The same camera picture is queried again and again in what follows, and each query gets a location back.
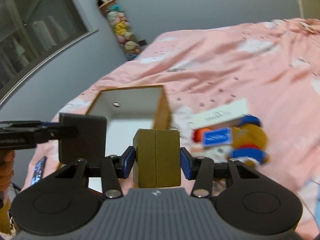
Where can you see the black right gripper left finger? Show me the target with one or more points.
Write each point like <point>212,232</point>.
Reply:
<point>125,163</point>

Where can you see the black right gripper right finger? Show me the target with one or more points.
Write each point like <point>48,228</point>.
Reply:
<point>189,164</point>

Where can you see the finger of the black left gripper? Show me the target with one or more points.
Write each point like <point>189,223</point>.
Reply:
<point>50,124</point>
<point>77,136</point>

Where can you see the gold square box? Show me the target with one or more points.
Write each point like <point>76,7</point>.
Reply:
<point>158,162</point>

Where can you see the brown sailor plush toy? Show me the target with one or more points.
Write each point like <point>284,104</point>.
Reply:
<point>249,142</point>

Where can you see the white long glasses box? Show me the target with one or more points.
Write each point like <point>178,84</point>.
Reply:
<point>220,115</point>

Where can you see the orange crochet ball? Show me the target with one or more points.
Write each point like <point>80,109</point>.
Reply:
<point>198,134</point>

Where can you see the white black-eared plush toy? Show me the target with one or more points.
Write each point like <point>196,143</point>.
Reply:
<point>219,154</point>

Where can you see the person's left hand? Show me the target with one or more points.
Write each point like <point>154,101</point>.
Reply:
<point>7,170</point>

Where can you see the blue Ocean Park tag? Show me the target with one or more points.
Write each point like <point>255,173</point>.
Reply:
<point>217,137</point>

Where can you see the open cardboard storage box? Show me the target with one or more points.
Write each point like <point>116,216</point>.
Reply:
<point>127,110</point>

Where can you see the glass-door wardrobe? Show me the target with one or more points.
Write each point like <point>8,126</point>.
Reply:
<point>33,33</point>

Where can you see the hanging plush toy column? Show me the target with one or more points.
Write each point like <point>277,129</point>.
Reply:
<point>117,20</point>

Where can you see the pink cloud-print bedsheet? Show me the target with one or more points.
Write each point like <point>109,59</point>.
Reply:
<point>273,65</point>

